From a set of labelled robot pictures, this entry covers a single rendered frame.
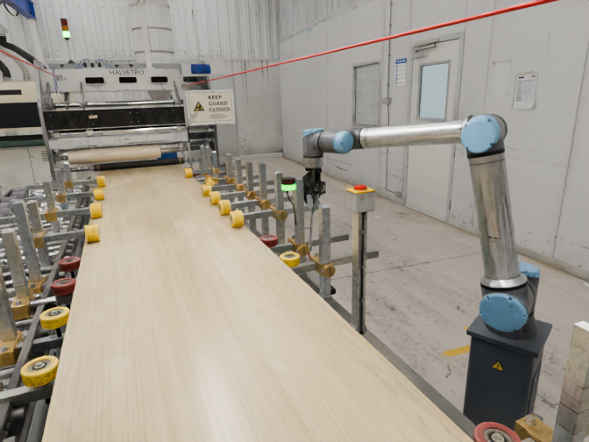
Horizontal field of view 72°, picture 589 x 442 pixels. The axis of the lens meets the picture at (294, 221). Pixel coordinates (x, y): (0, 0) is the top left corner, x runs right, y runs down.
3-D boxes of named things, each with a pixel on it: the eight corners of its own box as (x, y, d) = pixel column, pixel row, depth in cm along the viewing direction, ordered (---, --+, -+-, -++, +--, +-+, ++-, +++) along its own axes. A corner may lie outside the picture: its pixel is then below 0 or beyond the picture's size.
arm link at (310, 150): (316, 129, 169) (297, 128, 175) (316, 159, 173) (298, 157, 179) (329, 127, 176) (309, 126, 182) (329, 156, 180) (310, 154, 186)
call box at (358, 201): (363, 208, 139) (364, 185, 136) (374, 212, 132) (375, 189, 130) (345, 210, 136) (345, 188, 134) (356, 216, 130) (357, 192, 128)
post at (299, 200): (302, 274, 195) (300, 175, 181) (306, 278, 191) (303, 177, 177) (295, 276, 193) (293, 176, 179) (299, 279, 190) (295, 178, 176)
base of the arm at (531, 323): (492, 310, 177) (494, 289, 174) (542, 324, 165) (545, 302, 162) (477, 329, 163) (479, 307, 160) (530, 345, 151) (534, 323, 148)
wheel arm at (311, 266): (374, 256, 182) (374, 247, 181) (379, 259, 179) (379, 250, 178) (284, 274, 166) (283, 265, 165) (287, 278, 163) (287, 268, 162)
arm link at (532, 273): (537, 302, 162) (543, 261, 157) (530, 321, 149) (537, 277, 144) (496, 292, 171) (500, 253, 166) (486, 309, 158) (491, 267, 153)
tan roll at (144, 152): (211, 153, 426) (210, 140, 422) (214, 153, 415) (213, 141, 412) (57, 165, 374) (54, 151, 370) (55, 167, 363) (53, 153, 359)
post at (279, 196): (283, 260, 217) (280, 170, 203) (286, 261, 214) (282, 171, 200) (277, 260, 216) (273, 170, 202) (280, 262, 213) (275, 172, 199)
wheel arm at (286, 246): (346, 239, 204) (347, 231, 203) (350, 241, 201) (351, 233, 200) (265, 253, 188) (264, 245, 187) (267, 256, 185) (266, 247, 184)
